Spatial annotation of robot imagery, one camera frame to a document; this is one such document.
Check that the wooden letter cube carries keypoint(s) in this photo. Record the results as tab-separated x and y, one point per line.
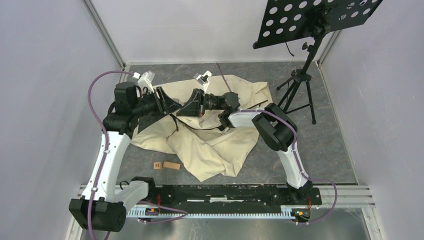
157	165

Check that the white slotted cable duct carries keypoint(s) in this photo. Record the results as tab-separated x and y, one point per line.
140	211

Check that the black perforated music stand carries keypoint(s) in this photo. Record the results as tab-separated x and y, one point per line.
290	20

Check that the wooden rectangular block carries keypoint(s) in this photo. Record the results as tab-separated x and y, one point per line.
171	165

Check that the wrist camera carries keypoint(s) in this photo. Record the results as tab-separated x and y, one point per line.
144	82
203	79

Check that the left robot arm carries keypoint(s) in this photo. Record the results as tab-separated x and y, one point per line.
100	207

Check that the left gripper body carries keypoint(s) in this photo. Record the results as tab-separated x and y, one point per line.
155	107

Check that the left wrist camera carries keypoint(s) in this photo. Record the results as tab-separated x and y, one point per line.
144	82

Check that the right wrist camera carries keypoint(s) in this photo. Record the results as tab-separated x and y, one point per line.
203	79

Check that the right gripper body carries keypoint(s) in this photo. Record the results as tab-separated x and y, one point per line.
211	102

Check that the aluminium frame rail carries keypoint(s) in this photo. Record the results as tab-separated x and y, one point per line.
101	27

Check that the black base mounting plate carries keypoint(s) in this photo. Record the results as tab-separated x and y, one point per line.
231	198

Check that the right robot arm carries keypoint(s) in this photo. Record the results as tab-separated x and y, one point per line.
276	129

